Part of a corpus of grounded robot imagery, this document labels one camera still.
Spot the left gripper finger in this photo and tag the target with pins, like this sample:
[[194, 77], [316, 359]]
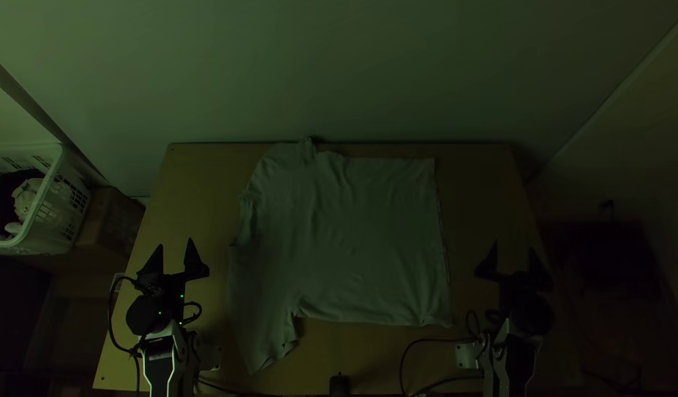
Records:
[[194, 262], [152, 263]]

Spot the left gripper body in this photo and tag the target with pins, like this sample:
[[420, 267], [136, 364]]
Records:
[[167, 287]]

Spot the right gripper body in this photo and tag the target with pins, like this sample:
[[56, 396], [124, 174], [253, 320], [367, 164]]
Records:
[[520, 287]]

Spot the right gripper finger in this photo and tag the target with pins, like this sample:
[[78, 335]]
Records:
[[489, 264], [538, 273]]

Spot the white t-shirt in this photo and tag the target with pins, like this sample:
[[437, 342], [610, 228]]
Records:
[[339, 237]]

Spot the cardboard box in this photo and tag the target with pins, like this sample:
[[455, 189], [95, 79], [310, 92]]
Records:
[[110, 220]]

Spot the white laundry basket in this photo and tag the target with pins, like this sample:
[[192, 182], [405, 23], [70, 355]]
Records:
[[46, 209]]

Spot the heap of clothes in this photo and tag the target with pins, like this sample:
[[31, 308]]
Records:
[[11, 204]]

